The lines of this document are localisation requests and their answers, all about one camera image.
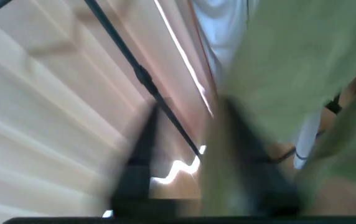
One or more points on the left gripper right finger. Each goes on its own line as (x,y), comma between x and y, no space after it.
(259,180)

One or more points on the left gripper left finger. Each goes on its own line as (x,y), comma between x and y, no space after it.
(137,180)

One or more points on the green garment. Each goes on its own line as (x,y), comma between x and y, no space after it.
(290,62)

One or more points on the pale grey shorts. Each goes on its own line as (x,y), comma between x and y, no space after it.
(224,31)

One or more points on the black clothes rack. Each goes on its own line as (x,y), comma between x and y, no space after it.
(140,74)

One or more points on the beige curtain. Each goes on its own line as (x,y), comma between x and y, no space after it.
(41,93)

